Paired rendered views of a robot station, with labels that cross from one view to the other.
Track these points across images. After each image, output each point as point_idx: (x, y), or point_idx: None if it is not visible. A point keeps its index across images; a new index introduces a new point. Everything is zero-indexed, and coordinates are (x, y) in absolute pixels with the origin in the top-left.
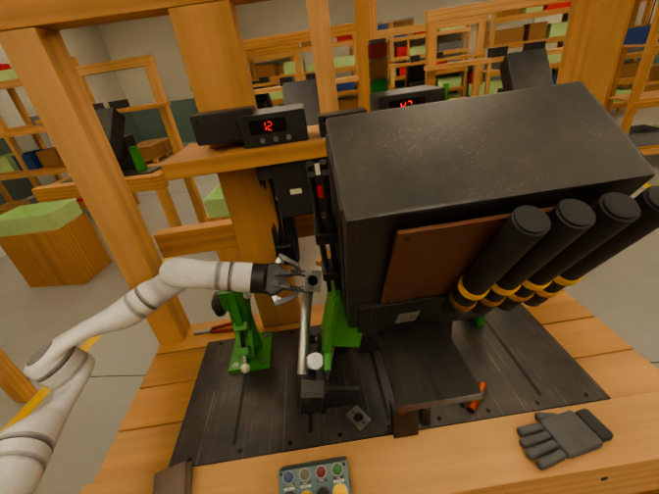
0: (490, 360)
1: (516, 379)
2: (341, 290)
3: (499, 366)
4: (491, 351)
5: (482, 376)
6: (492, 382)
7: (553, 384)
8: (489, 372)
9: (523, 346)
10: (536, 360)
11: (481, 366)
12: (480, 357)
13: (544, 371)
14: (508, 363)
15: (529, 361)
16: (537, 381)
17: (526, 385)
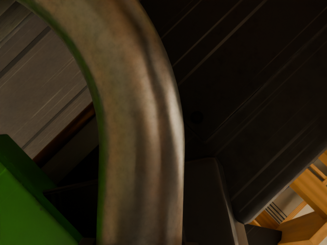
0: (49, 98)
1: (26, 133)
2: None
3: (42, 110)
4: (67, 88)
5: (12, 113)
6: (7, 125)
7: (36, 151)
8: (24, 113)
9: (87, 102)
10: (68, 122)
11: (32, 99)
12: (50, 87)
13: (52, 137)
14: (52, 112)
15: (64, 120)
16: (33, 143)
17: (21, 143)
